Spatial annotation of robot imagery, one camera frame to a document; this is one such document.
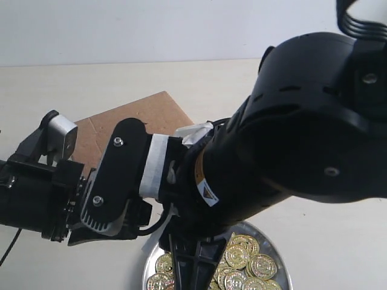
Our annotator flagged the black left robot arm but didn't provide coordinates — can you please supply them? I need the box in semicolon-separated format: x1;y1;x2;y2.
1;160;84;242

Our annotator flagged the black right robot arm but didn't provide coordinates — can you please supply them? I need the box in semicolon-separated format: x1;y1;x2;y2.
159;1;386;289

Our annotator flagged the brown cardboard slot box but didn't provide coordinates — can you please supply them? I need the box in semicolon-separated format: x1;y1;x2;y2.
72;91;193;177

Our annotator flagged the white tape wrap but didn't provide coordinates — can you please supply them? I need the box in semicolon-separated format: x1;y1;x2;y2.
139;134;169;199

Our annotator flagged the gold coin right behind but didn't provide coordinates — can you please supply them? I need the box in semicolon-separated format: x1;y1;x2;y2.
229;234;260;256

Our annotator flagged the gold coin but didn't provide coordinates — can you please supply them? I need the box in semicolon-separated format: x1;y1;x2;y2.
249;254;277;280
224;244;249;269
242;277;267;290
229;234;260;256
146;272;175;290
224;270;247;290
155;253;174;275

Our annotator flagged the gold coin centre right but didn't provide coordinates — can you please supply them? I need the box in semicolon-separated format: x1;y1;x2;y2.
224;244;249;269

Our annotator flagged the gold coin left side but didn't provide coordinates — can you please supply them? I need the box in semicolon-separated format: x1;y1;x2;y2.
155;253;174;275

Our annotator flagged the round silver metal plate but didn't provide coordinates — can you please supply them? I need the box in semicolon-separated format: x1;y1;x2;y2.
140;221;293;289

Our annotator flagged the gold coin far right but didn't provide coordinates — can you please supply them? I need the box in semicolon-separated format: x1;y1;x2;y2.
249;254;277;280

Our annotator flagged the gold coin bottom left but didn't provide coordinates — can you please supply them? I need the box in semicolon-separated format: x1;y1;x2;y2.
146;272;175;290

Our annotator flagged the gold coin bottom centre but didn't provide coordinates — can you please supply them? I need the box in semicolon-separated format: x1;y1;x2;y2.
224;270;247;290

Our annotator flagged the gold coin bottom right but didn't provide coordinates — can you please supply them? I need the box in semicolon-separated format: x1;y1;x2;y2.
242;277;267;290

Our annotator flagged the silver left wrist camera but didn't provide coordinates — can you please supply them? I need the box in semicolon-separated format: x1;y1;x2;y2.
39;110;78;166

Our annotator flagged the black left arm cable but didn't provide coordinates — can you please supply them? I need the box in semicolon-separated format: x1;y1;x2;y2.
0;228;22;266

